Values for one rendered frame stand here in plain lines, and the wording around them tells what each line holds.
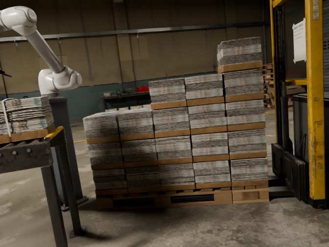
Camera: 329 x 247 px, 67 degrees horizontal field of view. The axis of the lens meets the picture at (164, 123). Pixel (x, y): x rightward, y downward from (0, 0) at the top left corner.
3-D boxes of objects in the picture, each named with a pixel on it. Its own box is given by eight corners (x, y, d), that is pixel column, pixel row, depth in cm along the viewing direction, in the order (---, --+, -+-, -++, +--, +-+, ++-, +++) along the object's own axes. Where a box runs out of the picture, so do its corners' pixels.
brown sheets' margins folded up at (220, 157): (109, 179, 251) (102, 130, 243) (225, 170, 237) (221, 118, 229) (95, 195, 213) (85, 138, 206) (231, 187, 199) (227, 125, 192)
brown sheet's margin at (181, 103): (157, 105, 235) (157, 100, 234) (188, 102, 231) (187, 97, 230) (151, 109, 198) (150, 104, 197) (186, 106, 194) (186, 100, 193)
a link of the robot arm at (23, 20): (65, 81, 231) (86, 79, 226) (60, 94, 222) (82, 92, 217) (5, 4, 170) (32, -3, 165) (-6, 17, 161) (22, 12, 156)
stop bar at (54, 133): (63, 128, 170) (63, 125, 170) (51, 140, 128) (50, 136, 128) (58, 129, 169) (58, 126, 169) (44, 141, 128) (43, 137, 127)
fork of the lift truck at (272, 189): (166, 197, 220) (166, 192, 219) (289, 190, 207) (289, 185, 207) (165, 203, 210) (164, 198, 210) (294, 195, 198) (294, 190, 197)
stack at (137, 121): (111, 192, 253) (99, 111, 241) (226, 185, 240) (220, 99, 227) (97, 211, 215) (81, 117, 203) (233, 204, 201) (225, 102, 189)
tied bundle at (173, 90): (157, 106, 235) (154, 81, 232) (188, 102, 231) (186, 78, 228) (151, 110, 198) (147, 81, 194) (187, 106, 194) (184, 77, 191)
